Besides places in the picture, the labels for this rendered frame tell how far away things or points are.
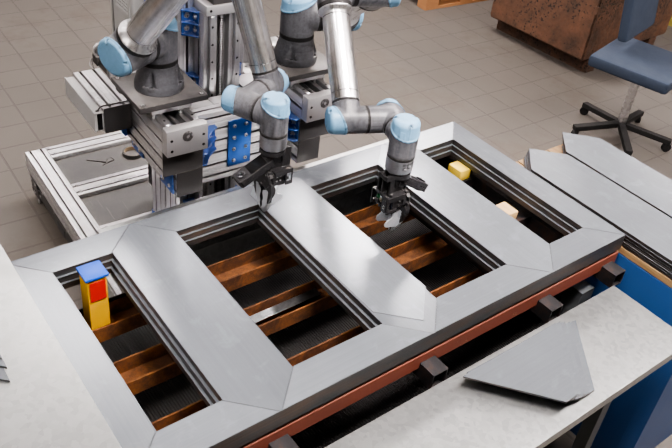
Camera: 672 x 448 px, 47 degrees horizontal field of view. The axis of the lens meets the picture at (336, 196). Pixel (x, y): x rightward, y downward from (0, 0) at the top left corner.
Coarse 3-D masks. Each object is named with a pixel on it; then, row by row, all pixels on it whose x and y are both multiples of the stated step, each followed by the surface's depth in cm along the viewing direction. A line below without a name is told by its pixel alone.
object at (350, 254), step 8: (360, 240) 215; (368, 240) 216; (336, 248) 211; (344, 248) 212; (352, 248) 212; (360, 248) 213; (368, 248) 213; (376, 248) 213; (320, 256) 208; (328, 256) 208; (336, 256) 209; (344, 256) 209; (352, 256) 209; (360, 256) 210; (368, 256) 210; (328, 264) 206; (336, 264) 206; (344, 264) 206; (352, 264) 207; (336, 272) 203
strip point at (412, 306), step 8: (424, 288) 202; (408, 296) 199; (416, 296) 199; (424, 296) 199; (392, 304) 196; (400, 304) 196; (408, 304) 196; (416, 304) 197; (424, 304) 197; (376, 312) 193; (384, 312) 193; (392, 312) 193; (400, 312) 194; (408, 312) 194; (416, 312) 194
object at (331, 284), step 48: (336, 192) 241; (528, 192) 245; (192, 240) 214; (288, 240) 215; (336, 288) 201; (528, 288) 209; (432, 336) 190; (192, 384) 174; (288, 384) 171; (336, 384) 174; (240, 432) 160
